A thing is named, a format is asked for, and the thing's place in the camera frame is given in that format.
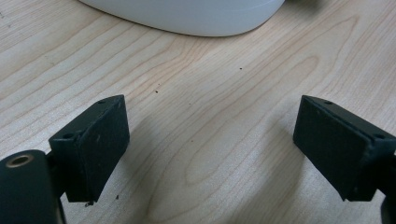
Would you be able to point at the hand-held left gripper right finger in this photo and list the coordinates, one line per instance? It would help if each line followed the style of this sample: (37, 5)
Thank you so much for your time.
(339, 149)

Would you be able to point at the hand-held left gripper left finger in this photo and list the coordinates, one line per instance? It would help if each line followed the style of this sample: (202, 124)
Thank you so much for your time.
(93, 146)

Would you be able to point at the white and blue pedal bin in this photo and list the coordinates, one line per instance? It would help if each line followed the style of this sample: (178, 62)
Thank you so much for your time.
(186, 15)

